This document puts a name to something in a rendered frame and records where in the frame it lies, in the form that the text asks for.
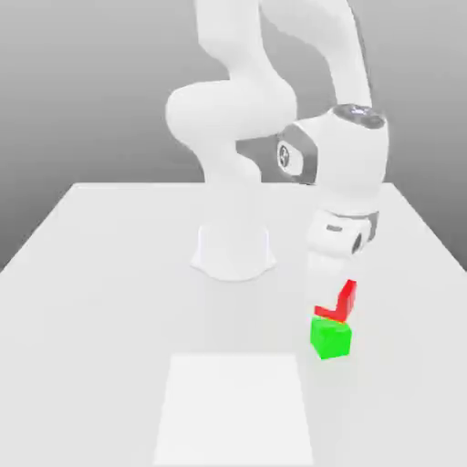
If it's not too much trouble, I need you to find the small red cube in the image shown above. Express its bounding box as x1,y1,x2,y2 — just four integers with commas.
314,279,358,325

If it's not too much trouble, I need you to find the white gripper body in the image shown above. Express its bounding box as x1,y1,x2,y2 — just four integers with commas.
306,251,348,290

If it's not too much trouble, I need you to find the small green cube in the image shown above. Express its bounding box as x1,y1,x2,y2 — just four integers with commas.
309,316,354,361

